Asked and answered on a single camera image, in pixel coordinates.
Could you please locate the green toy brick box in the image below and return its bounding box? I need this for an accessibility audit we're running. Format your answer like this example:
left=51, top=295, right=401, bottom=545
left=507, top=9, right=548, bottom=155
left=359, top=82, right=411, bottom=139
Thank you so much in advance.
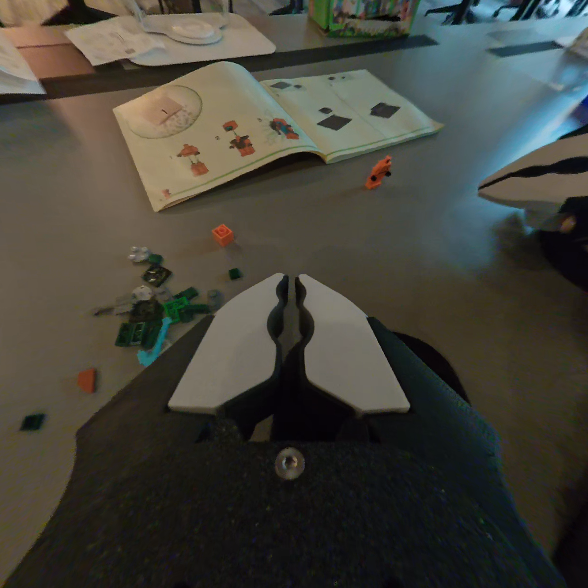
left=308, top=0, right=421, bottom=38

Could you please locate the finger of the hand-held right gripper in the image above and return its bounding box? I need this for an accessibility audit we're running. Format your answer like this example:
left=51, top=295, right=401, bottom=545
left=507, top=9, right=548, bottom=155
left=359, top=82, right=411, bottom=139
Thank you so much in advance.
left=501, top=134, right=588, bottom=177
left=478, top=164, right=588, bottom=212

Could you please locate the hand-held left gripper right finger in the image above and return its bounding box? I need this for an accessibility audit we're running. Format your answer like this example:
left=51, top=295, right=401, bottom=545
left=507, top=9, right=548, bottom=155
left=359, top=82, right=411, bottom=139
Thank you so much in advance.
left=294, top=273, right=411, bottom=416

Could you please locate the white instruction booklet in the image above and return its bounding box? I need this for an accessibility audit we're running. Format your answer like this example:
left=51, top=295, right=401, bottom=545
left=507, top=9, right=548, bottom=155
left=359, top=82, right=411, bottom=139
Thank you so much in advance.
left=112, top=61, right=444, bottom=213

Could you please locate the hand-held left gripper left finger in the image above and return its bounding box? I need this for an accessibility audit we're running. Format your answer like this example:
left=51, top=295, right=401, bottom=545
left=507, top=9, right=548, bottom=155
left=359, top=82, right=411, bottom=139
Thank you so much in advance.
left=168, top=273, right=290, bottom=414

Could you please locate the black chair armrest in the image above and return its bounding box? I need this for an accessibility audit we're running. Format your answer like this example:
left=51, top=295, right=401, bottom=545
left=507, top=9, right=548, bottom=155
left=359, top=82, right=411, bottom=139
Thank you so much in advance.
left=391, top=331, right=471, bottom=407

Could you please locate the white paper leaflet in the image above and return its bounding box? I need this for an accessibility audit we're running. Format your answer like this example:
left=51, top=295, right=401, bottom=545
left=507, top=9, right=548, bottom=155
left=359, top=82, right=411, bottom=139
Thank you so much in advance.
left=65, top=17, right=168, bottom=67

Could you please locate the pile of toy bricks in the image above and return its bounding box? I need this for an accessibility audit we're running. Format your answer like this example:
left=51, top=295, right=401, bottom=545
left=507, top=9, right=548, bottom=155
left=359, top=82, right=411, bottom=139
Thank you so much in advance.
left=92, top=244, right=226, bottom=368

